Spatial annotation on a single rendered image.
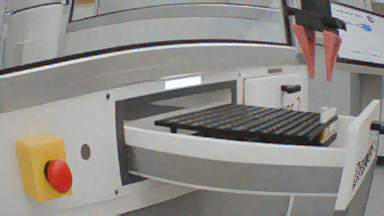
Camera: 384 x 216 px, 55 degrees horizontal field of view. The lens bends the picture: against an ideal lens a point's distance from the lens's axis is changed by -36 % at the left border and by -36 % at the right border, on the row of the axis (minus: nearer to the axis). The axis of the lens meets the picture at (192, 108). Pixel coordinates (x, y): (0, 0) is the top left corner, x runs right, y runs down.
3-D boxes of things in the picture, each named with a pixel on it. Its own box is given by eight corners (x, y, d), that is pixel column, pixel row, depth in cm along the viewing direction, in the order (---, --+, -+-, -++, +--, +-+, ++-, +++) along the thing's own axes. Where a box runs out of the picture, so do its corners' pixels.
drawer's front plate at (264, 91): (302, 119, 115) (302, 73, 113) (250, 146, 91) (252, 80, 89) (297, 119, 116) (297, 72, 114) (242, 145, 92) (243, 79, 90)
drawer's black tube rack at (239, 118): (334, 153, 72) (338, 114, 71) (302, 184, 57) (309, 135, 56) (227, 145, 84) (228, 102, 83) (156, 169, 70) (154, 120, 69)
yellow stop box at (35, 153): (77, 197, 51) (68, 138, 50) (42, 205, 45) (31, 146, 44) (54, 185, 54) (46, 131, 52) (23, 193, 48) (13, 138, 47)
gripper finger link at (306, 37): (331, 83, 59) (329, 19, 58) (292, 75, 63) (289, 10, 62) (341, 83, 65) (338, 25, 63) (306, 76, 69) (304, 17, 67)
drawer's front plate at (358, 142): (375, 156, 71) (380, 99, 70) (343, 212, 48) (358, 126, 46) (369, 156, 72) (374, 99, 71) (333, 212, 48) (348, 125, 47)
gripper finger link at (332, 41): (334, 84, 59) (332, 19, 57) (295, 75, 63) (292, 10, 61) (343, 84, 64) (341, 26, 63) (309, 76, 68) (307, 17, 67)
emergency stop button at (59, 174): (78, 192, 48) (72, 158, 47) (57, 197, 45) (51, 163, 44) (63, 185, 50) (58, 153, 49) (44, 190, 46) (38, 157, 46)
